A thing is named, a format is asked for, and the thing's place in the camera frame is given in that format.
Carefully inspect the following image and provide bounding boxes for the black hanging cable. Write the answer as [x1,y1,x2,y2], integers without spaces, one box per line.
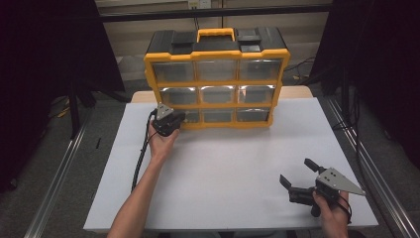
[192,8,201,31]

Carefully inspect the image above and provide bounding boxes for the yellow floor piece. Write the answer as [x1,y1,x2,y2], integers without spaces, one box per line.
[49,98,72,120]

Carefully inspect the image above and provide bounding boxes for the aluminium floor rail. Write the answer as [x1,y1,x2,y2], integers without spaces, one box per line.
[24,108,93,238]
[325,97,420,238]

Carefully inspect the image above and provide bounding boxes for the black horizontal bar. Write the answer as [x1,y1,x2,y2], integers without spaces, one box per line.
[98,3,333,24]

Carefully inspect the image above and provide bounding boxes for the black curtain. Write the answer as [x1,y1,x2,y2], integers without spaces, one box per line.
[310,0,420,170]
[0,0,126,192]

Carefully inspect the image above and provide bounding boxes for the grid of clear drawers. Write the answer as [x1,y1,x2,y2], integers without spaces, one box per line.
[152,59,283,124]

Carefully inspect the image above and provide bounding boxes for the yellow black drawer organizer cabinet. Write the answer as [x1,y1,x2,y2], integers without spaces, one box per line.
[143,27,291,131]

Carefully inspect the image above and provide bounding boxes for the person's left hand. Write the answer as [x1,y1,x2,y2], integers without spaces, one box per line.
[148,121,181,163]

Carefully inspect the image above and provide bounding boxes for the black stand pole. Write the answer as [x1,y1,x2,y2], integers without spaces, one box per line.
[67,78,82,140]
[341,65,352,130]

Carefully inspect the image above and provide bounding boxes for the white wall socket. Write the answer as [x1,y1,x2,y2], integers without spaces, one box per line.
[187,0,212,10]

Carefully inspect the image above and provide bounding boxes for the right hand-held gripper black cable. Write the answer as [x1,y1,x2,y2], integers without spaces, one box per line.
[336,197,353,225]

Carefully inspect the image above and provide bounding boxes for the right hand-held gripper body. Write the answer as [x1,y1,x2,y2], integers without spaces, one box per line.
[288,167,367,217]

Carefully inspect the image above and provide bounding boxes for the white table cover sheet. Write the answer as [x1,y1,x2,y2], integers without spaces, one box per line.
[82,97,379,232]

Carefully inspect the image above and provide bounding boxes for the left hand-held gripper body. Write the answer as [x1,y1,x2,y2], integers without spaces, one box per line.
[151,102,186,137]

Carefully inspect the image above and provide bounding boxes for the black floor cable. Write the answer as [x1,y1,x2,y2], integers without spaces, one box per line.
[331,93,362,132]
[283,56,316,72]

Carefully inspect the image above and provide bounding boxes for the person's right hand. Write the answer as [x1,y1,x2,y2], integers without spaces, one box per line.
[311,190,351,238]

